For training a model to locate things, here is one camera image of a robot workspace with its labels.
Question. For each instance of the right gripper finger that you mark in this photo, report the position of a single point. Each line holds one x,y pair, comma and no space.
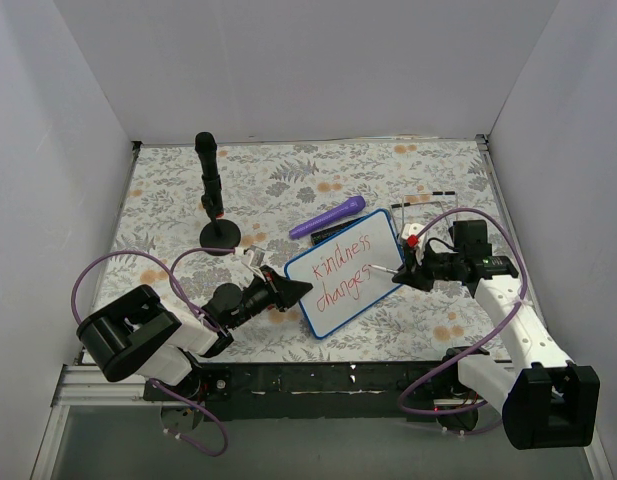
416,282
410,266

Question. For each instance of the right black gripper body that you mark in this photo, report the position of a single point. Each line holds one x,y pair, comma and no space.
419,271

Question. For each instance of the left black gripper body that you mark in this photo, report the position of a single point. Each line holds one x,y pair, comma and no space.
276,291

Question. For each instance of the red whiteboard marker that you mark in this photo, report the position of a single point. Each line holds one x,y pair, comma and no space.
383,269

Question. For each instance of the blue framed whiteboard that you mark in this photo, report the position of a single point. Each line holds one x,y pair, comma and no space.
344,286

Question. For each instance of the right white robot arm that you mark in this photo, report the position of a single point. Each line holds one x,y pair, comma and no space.
547,400

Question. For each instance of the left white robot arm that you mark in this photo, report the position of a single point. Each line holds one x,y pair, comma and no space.
138,334

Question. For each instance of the black glitter microphone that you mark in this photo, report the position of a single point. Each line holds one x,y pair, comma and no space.
322,235

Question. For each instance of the black microphone on stand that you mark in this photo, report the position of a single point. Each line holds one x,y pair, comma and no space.
220,235

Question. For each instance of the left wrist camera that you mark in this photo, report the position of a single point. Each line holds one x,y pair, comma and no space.
251,257

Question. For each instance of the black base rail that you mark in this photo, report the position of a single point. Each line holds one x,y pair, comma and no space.
304,390

